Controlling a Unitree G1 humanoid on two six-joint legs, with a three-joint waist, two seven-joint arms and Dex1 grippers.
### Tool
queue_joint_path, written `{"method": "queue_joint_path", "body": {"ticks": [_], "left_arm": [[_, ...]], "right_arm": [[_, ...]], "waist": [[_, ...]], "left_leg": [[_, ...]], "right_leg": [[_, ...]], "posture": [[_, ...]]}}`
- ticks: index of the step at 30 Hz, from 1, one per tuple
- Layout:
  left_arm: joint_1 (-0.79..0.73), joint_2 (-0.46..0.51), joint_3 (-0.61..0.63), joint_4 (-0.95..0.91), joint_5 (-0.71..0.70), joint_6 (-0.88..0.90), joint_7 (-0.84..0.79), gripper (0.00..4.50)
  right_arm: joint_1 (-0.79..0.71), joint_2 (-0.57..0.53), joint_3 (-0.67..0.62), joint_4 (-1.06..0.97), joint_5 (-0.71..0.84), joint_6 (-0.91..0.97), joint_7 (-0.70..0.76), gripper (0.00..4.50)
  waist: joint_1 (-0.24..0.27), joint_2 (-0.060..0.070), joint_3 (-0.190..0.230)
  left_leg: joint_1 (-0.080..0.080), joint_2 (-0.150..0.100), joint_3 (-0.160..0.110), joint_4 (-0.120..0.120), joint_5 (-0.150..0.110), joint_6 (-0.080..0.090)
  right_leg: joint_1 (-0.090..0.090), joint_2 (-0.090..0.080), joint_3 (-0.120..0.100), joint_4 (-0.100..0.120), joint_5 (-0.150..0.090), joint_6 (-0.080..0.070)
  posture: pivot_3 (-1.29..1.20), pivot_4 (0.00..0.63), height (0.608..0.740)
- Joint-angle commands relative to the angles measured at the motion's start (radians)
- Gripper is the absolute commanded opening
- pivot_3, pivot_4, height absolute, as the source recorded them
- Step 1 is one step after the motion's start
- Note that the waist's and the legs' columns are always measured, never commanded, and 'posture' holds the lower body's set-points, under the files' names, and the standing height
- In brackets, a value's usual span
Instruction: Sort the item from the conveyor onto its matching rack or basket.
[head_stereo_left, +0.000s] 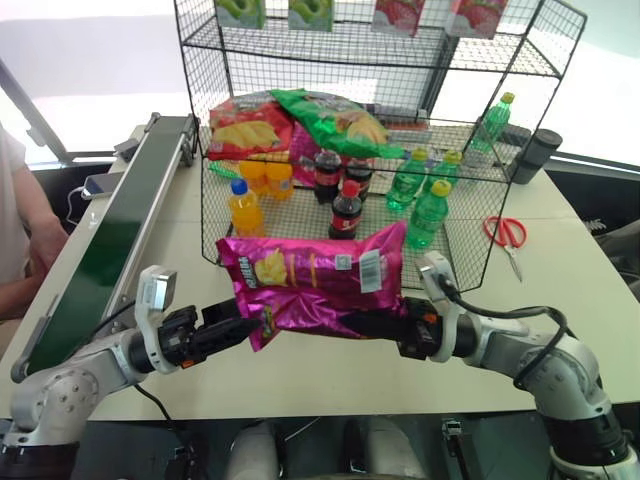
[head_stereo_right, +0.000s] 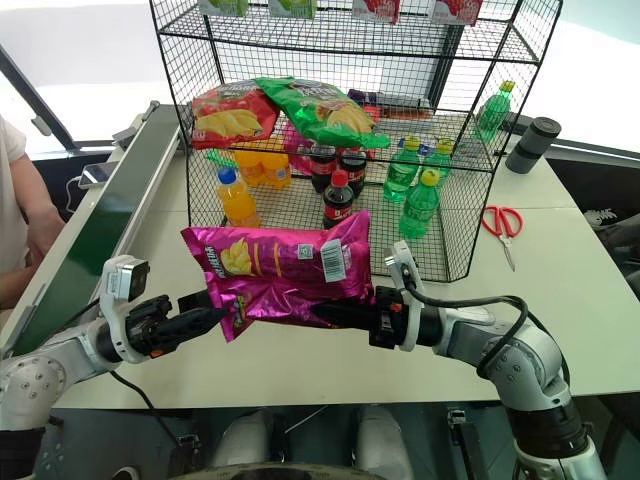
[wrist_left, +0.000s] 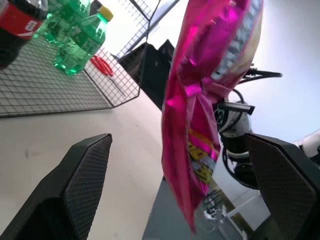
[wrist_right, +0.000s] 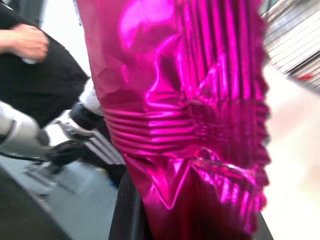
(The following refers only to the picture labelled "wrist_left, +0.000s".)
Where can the green plastic bottle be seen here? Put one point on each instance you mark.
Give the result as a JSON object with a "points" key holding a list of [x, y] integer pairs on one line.
{"points": [[62, 22]]}

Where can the green bottle with yellow cap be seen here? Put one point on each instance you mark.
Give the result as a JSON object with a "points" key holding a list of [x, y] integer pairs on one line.
{"points": [[82, 42]]}

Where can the cola bottle with red label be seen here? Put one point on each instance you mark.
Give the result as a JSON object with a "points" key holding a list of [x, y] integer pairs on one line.
{"points": [[15, 27]]}

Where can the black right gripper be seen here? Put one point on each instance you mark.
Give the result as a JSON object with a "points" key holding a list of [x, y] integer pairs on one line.
{"points": [[226, 117]]}

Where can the pink foil snack bag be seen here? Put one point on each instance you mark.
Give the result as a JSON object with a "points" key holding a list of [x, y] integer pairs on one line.
{"points": [[197, 62]]}

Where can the white metal frame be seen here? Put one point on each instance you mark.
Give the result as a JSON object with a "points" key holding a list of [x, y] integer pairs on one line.
{"points": [[246, 212]]}

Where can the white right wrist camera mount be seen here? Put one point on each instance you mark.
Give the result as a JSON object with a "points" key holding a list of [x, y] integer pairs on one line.
{"points": [[243, 126]]}

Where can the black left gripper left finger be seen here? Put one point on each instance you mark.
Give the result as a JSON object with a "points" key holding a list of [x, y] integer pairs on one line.
{"points": [[62, 190]]}

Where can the black conveyor housing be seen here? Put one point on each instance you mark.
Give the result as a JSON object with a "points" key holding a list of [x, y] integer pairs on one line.
{"points": [[152, 70]]}

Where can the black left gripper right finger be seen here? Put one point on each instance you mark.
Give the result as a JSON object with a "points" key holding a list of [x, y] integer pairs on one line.
{"points": [[285, 180]]}

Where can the dark grey conveyor belt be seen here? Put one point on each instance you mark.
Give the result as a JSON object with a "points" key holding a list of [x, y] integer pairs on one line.
{"points": [[167, 220]]}

